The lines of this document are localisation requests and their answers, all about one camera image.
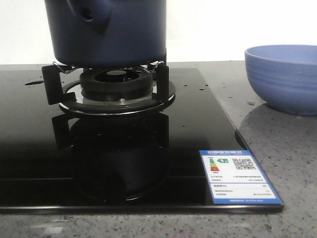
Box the black gas burner head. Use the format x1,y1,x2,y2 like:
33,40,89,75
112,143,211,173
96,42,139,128
80,67,153,102

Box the light blue ceramic bowl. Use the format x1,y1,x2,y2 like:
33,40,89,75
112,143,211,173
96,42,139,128
245,45,317,115

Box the blue energy efficiency label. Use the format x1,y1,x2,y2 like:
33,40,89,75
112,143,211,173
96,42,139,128
200,150,282,205

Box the black glass gas cooktop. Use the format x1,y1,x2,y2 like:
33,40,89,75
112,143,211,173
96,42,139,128
0,68,283,213

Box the black pot support grate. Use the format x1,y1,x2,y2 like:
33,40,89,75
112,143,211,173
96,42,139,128
42,61,176,117

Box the dark blue cooking pot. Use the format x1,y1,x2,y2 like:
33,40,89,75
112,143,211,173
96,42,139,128
45,0,167,68

